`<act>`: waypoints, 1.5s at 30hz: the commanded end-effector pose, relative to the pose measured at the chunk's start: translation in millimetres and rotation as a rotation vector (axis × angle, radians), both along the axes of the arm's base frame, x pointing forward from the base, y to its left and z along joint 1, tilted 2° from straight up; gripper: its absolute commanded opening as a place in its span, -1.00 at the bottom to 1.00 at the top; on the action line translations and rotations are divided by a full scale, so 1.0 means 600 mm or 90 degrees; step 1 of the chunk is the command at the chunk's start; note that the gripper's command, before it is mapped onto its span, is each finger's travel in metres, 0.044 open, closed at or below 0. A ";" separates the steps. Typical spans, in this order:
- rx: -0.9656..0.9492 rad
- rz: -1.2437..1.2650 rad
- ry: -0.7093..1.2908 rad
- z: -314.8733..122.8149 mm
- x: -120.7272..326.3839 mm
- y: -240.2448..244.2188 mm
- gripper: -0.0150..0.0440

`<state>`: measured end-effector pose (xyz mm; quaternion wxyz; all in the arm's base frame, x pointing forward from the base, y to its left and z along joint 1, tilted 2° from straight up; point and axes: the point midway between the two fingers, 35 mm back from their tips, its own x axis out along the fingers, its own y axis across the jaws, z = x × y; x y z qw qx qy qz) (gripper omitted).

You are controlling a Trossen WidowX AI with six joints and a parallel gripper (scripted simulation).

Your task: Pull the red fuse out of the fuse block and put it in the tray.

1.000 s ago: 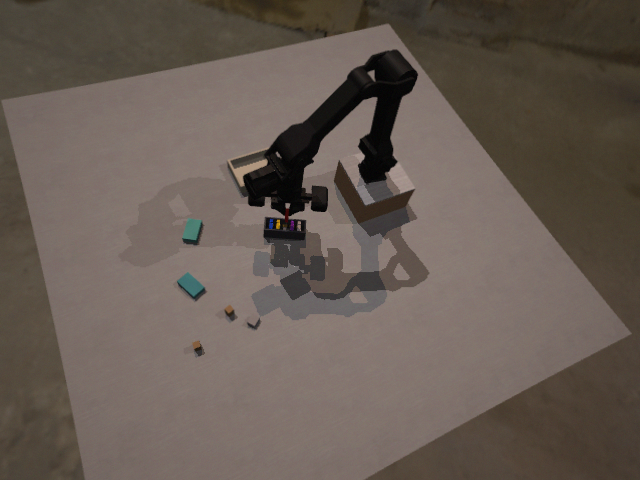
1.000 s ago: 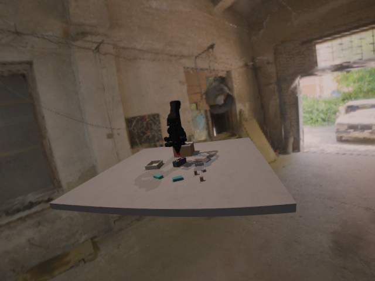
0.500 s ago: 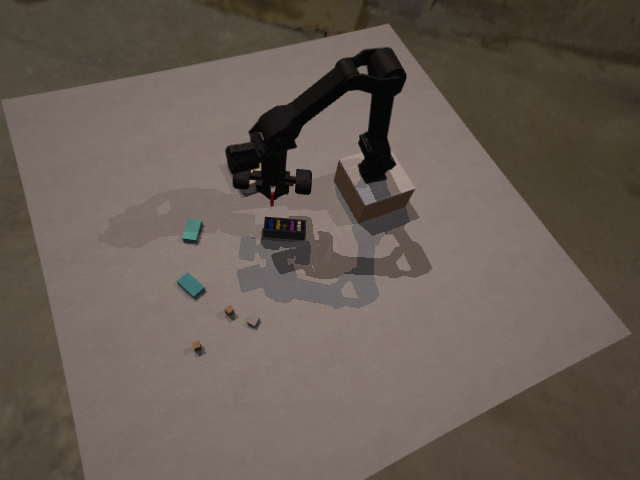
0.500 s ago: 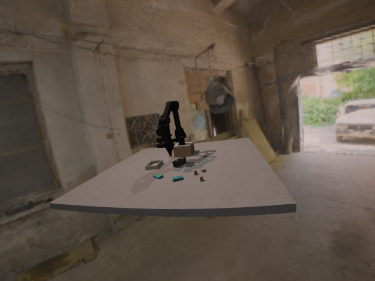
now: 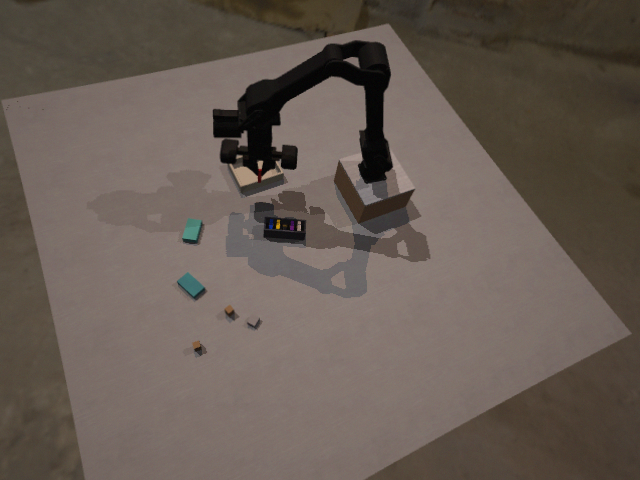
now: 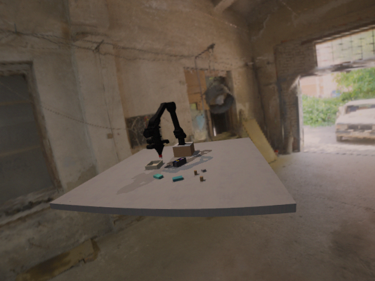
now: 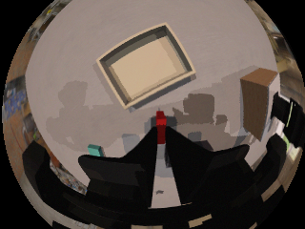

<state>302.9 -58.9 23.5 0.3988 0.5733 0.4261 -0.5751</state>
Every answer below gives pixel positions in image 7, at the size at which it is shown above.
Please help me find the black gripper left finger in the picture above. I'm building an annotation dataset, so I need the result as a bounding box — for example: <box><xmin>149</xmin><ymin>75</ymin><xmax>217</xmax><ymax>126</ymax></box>
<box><xmin>77</xmin><ymin>126</ymin><xmax>159</xmax><ymax>207</ymax></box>

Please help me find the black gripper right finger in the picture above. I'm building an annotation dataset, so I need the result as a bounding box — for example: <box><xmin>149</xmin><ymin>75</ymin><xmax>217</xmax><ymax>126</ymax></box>
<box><xmin>164</xmin><ymin>126</ymin><xmax>251</xmax><ymax>205</ymax></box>

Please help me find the teal rectangular block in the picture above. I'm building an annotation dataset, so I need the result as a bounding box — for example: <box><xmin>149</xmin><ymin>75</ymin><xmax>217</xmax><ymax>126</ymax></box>
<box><xmin>88</xmin><ymin>144</ymin><xmax>103</xmax><ymax>156</ymax></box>

